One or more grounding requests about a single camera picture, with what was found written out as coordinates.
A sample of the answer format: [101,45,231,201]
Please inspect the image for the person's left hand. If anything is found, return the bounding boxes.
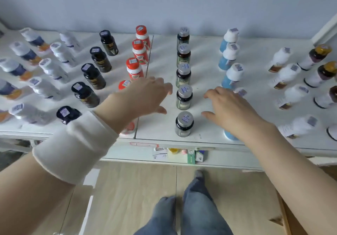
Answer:
[105,76,173,132]

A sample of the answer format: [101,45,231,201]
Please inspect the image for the person's right hand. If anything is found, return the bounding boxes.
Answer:
[201,86,277,144]

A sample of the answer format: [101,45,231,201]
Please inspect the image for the white cap blue bottle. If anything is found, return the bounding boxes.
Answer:
[224,129,240,141]
[218,43,240,71]
[233,87,248,98]
[219,28,239,53]
[221,63,245,90]

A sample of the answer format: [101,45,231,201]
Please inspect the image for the silver cap green bottle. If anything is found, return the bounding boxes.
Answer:
[176,43,192,68]
[176,63,192,88]
[174,111,194,138]
[176,84,193,111]
[177,27,190,50]

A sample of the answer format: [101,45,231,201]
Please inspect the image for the black bottle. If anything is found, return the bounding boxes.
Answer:
[89,46,112,73]
[71,81,100,108]
[99,29,119,56]
[81,63,107,90]
[56,106,82,125]

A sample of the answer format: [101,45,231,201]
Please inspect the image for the gold cap dark bottle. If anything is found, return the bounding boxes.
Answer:
[326,124,337,142]
[297,44,332,71]
[313,85,337,109]
[303,61,337,88]

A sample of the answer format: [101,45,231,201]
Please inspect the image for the person's right forearm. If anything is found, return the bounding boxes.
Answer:
[243,123,337,235]

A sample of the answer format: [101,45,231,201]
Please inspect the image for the person's left forearm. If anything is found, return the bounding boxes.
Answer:
[0,105,124,235]

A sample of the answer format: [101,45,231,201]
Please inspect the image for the row of red-capped orange bottles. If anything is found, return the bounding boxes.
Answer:
[0,29,154,140]

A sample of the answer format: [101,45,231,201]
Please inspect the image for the person's blue jeans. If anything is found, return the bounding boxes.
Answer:
[134,175,233,235]

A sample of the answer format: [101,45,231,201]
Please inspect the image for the red bordered white label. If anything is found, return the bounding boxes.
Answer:
[129,142,159,148]

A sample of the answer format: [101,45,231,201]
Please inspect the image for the small paper label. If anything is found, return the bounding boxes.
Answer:
[152,147,168,160]

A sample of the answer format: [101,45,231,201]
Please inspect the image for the white knit wristband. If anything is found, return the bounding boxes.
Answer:
[32,111,119,186]

